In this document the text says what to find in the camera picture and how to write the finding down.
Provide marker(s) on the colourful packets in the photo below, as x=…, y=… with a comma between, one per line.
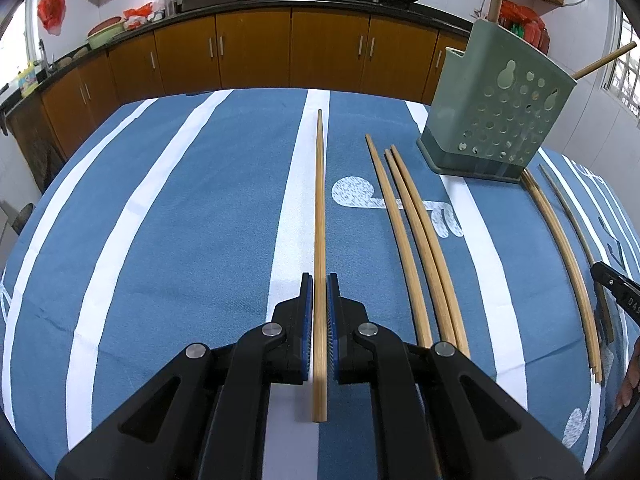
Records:
x=532, y=35

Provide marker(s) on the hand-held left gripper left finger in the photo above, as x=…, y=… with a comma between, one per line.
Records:
x=306, y=320

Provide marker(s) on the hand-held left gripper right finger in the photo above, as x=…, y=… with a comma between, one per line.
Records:
x=332, y=320

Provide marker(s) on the blue white striped tablecloth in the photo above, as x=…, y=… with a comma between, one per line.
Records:
x=200, y=260

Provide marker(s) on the green perforated chopstick holder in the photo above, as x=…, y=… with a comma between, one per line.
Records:
x=450, y=110

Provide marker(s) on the yellow detergent bottle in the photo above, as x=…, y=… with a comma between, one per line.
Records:
x=27, y=80

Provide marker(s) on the barred window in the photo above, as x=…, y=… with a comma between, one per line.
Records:
x=625, y=75

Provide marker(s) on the green plastic basin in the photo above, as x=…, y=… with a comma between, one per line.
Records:
x=102, y=40

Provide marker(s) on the wooden base cabinets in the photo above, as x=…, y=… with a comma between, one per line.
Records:
x=250, y=50

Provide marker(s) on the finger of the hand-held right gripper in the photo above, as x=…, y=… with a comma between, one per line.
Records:
x=617, y=287

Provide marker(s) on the red plastic basin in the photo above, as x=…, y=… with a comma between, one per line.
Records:
x=107, y=23

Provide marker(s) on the brown potatoes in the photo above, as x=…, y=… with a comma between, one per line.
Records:
x=75, y=55

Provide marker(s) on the bright window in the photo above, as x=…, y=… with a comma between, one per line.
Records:
x=15, y=50

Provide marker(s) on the person's right hand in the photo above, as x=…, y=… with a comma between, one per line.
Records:
x=631, y=380

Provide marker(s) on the metal faucet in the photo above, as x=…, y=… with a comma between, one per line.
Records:
x=44, y=57

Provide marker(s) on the red white plastic bag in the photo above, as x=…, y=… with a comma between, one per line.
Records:
x=137, y=12

